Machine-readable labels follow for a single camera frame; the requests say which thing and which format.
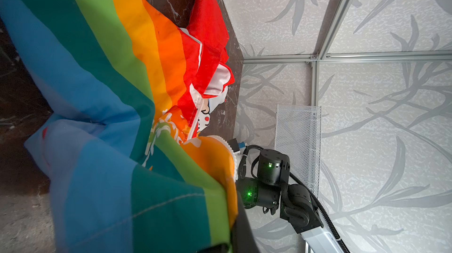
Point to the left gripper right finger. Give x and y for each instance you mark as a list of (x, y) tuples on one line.
[(242, 238)]

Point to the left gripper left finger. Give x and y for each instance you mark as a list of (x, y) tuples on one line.
[(219, 248)]

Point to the rainbow striped kids jacket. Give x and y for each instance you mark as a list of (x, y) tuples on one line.
[(128, 169)]

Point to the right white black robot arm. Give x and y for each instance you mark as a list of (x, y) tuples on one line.
[(265, 180)]

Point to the white wire mesh basket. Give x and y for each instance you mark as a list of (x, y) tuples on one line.
[(298, 135)]

